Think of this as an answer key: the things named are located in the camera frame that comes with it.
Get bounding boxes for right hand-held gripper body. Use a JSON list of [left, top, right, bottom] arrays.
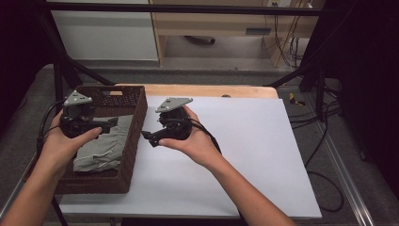
[[154, 97, 194, 140]]

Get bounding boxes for black metal stand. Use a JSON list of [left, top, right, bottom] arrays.
[[265, 60, 327, 121], [39, 13, 115, 106]]

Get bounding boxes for aluminium floor rail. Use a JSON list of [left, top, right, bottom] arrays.
[[312, 119, 375, 226]]

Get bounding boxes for bundle of hanging cables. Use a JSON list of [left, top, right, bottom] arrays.
[[272, 0, 313, 69]]

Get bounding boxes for white cabinet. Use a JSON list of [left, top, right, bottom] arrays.
[[51, 10, 159, 62]]

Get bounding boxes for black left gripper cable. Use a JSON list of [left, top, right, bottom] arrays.
[[36, 99, 66, 153]]

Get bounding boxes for gray pants with white piping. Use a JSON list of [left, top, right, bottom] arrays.
[[72, 114, 135, 173]]

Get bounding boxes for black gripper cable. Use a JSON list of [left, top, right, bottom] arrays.
[[36, 99, 66, 153], [187, 118, 223, 155]]

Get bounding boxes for black floor cable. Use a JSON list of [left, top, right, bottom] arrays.
[[288, 102, 345, 214]]

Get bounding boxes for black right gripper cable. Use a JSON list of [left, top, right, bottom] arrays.
[[187, 118, 223, 155]]

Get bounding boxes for person's left hand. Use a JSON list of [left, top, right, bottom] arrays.
[[40, 111, 103, 177]]

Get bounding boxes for white table mat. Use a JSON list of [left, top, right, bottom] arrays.
[[58, 95, 323, 219]]

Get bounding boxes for brown woven basket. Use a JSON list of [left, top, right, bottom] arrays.
[[55, 84, 149, 195]]

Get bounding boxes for wooden desk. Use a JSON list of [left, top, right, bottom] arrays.
[[150, 0, 314, 69]]

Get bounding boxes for black curtain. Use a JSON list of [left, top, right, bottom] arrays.
[[300, 0, 399, 192], [0, 0, 55, 136]]

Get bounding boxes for person's right hand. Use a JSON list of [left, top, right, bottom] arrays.
[[158, 105, 227, 170]]

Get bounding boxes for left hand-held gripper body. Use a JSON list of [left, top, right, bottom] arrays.
[[59, 89, 104, 139]]

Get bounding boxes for black horizontal frame bar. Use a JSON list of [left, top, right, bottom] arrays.
[[46, 1, 327, 17]]

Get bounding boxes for yellow and black clamp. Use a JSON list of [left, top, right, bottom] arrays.
[[288, 91, 307, 106]]

